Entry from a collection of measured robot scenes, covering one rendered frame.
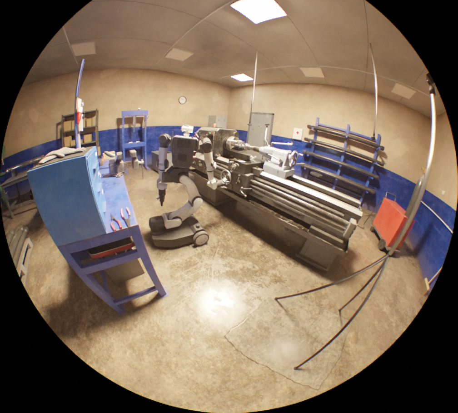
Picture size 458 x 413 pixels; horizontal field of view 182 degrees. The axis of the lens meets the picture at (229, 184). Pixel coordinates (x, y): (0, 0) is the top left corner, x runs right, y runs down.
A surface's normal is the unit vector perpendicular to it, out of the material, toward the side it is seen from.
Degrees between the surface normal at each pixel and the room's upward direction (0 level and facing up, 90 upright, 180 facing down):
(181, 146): 88
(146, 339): 0
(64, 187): 90
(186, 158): 103
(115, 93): 90
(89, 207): 90
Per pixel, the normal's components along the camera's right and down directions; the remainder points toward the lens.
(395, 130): -0.72, 0.19
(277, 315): 0.11, -0.92
